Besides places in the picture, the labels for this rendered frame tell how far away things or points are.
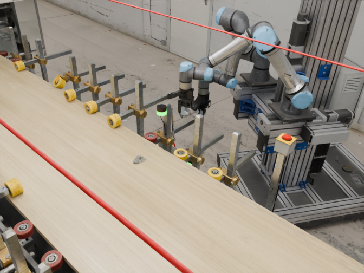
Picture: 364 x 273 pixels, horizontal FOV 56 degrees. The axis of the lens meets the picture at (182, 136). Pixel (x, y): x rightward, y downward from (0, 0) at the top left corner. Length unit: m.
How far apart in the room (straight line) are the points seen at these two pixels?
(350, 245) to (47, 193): 2.22
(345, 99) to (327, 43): 0.46
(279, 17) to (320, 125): 2.47
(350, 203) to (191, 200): 1.61
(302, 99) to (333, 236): 1.34
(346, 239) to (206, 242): 1.71
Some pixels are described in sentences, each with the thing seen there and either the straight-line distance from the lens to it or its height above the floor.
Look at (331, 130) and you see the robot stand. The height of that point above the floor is 0.96.
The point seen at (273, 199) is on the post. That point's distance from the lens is 1.83.
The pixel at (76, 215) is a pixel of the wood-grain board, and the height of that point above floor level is 0.90.
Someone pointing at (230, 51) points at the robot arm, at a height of 1.40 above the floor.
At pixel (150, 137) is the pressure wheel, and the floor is 0.91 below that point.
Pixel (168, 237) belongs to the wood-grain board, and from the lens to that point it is 1.53.
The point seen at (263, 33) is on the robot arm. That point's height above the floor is 1.57.
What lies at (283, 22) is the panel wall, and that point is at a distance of 4.58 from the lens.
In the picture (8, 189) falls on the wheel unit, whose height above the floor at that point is 0.96.
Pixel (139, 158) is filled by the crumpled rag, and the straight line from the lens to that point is 1.91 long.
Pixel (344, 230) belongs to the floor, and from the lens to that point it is 3.09.
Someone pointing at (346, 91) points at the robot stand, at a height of 1.10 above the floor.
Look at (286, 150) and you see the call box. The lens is 1.62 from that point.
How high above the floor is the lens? 2.08
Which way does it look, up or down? 34 degrees down
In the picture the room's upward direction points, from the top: 3 degrees clockwise
